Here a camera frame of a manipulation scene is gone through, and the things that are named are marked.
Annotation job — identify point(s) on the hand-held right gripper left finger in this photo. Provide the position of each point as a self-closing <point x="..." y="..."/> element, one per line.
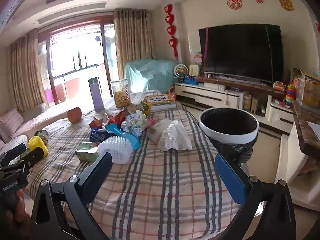
<point x="98" y="173"/>

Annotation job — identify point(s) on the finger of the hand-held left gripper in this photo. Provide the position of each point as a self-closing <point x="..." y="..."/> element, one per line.
<point x="31" y="156"/>
<point x="13" y="151"/>

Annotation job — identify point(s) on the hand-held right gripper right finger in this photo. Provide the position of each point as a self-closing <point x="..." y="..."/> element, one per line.
<point x="230" y="177"/>

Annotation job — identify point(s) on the green snack packet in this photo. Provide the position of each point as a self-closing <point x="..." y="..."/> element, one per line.
<point x="86" y="153"/>

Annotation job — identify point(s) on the white foam fruit net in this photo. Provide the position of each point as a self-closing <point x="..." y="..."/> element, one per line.
<point x="116" y="152"/>

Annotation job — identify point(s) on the dark blue snack packet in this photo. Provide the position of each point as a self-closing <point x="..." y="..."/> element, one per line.
<point x="98" y="136"/>

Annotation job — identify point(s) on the blue blister pack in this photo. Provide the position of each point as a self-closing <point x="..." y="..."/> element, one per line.
<point x="127" y="137"/>

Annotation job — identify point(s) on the small red snack bag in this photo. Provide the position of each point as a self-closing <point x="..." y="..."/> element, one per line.
<point x="109" y="118"/>

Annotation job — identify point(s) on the printed paper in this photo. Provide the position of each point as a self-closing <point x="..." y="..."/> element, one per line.
<point x="133" y="125"/>

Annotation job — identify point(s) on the tall red snack bag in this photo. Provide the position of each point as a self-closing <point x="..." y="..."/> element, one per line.
<point x="120" y="116"/>

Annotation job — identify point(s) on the white plastic bag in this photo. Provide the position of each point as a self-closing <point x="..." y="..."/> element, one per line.
<point x="173" y="136"/>

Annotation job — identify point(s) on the yellow snack bag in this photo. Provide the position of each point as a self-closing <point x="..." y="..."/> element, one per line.
<point x="147" y="107"/>

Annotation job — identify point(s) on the white trash bin black liner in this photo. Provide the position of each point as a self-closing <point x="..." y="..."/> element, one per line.
<point x="225" y="122"/>

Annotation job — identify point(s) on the person's left hand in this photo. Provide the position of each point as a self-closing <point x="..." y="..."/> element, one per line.
<point x="18" y="205"/>

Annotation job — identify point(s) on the printed drink can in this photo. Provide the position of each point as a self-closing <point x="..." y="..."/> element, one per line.
<point x="42" y="135"/>

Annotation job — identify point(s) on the pink striped cushion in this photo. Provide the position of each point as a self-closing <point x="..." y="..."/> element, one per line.
<point x="11" y="123"/>

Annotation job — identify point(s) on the light pink sofa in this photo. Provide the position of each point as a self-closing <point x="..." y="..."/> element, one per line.
<point x="37" y="118"/>

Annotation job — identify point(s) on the red apple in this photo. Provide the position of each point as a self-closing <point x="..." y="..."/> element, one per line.
<point x="74" y="115"/>

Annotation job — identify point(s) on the plaid blanket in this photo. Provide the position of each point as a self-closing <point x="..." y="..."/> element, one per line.
<point x="162" y="180"/>

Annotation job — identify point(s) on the purple water bottle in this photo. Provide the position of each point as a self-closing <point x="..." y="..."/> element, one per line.
<point x="96" y="97"/>

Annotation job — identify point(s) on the beige curtain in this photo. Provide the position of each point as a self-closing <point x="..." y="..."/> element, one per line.
<point x="27" y="75"/>
<point x="132" y="42"/>

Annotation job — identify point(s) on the clear cookie jar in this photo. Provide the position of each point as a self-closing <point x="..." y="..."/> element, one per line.
<point x="121" y="97"/>

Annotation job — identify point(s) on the white television cabinet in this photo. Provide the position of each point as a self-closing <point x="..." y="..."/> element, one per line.
<point x="212" y="96"/>

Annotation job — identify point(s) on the marble side counter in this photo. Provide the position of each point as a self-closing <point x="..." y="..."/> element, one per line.
<point x="305" y="130"/>

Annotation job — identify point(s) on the colourful flat box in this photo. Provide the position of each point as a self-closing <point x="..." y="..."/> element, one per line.
<point x="162" y="98"/>

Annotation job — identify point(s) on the toy cash register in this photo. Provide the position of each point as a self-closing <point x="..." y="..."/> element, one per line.
<point x="278" y="86"/>

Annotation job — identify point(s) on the stacking rings toy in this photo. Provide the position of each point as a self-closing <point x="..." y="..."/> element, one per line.
<point x="290" y="93"/>

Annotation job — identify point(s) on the blue toy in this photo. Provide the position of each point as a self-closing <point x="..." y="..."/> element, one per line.
<point x="190" y="80"/>

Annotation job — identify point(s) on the balcony glass door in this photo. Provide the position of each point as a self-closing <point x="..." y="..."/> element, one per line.
<point x="75" y="60"/>

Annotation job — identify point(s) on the teal covered furniture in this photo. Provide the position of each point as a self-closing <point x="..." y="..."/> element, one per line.
<point x="150" y="75"/>

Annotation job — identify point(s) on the cream toy phone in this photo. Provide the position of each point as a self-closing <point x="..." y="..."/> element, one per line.
<point x="193" y="70"/>

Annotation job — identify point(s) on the colourful picture box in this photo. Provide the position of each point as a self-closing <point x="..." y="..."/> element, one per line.
<point x="310" y="92"/>

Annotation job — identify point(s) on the ferris wheel toy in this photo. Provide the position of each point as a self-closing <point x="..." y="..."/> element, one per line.
<point x="179" y="71"/>

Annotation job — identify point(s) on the colourful toy house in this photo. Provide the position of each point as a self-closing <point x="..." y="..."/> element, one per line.
<point x="198" y="58"/>

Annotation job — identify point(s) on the black television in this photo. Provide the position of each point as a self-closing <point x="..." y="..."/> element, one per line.
<point x="240" y="52"/>

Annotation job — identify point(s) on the thin pink stick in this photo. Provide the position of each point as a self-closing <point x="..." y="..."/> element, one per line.
<point x="206" y="47"/>

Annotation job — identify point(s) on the red heart hanging decoration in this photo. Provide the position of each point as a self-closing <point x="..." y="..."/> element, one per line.
<point x="171" y="30"/>

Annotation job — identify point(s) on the round red wall sticker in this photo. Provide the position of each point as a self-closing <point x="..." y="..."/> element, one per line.
<point x="234" y="3"/>

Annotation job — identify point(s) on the gold figure wall sticker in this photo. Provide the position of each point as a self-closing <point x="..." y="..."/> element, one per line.
<point x="286" y="3"/>

